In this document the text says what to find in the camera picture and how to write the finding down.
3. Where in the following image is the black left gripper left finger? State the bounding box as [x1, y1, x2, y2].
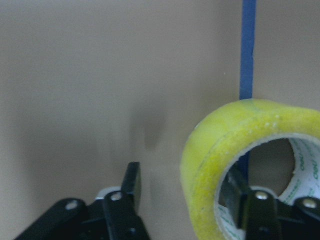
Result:
[16, 162, 150, 240]

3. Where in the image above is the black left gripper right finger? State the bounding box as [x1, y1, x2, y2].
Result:
[221, 164, 320, 240]

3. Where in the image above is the yellow packing tape roll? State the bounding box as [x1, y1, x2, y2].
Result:
[180, 99, 320, 240]

